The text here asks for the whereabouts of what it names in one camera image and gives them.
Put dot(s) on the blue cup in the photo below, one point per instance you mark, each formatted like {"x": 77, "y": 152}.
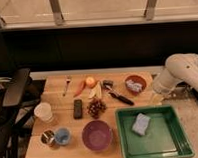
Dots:
{"x": 62, "y": 136}

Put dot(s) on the bunch of dark grapes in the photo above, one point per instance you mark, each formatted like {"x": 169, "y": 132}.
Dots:
{"x": 96, "y": 107}

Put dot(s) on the green plastic tray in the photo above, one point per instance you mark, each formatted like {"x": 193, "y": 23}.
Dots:
{"x": 164, "y": 137}

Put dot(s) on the orange carrot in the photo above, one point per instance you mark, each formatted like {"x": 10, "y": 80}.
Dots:
{"x": 79, "y": 90}

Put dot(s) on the light blue sponge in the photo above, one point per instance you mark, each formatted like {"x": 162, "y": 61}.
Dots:
{"x": 141, "y": 124}

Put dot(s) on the red bowl with cloth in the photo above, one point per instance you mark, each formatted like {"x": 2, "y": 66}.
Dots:
{"x": 135, "y": 84}

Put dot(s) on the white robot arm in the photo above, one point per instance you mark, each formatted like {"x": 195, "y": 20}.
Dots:
{"x": 178, "y": 68}

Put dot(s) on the black remote control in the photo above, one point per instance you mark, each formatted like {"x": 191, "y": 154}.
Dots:
{"x": 78, "y": 110}

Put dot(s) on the yellow banana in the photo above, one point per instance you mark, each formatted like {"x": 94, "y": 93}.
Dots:
{"x": 96, "y": 91}

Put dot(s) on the small metal can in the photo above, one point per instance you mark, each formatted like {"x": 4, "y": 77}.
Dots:
{"x": 48, "y": 138}

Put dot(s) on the purple bowl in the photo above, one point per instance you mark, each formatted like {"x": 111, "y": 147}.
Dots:
{"x": 97, "y": 135}

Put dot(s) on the orange fruit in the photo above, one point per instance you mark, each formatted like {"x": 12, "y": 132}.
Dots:
{"x": 91, "y": 82}

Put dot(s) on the black handled knife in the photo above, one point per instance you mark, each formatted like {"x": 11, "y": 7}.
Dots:
{"x": 119, "y": 97}

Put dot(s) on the silver fork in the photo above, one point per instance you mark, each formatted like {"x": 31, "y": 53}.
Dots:
{"x": 68, "y": 81}

